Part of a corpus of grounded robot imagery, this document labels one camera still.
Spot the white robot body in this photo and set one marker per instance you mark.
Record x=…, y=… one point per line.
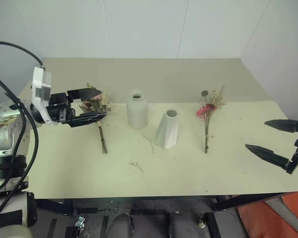
x=7, y=228

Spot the white conical vase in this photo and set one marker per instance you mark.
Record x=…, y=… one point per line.
x=167, y=131

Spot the white bottle-shaped vase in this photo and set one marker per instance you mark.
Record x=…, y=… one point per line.
x=137, y=111

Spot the pink and beige flower bouquet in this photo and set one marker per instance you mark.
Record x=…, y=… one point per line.
x=208, y=109

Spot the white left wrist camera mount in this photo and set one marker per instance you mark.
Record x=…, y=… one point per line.
x=39, y=81

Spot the black table frame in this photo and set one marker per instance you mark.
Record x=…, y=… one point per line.
x=238, y=202

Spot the white caster wheel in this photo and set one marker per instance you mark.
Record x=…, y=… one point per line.
x=201, y=221

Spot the cream table mat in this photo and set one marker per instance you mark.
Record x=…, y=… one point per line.
x=164, y=173

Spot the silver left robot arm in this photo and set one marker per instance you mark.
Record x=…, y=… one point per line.
x=2, y=135

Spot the dried beige flower bouquet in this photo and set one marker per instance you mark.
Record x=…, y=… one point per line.
x=99, y=104

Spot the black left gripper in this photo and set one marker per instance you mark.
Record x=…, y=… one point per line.
x=57, y=109

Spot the orange sheet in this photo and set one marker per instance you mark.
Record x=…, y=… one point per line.
x=258, y=223

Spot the small dried twig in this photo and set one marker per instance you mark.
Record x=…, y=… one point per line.
x=149, y=142
x=136, y=165

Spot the silver metal caster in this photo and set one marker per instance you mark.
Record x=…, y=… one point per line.
x=80, y=221

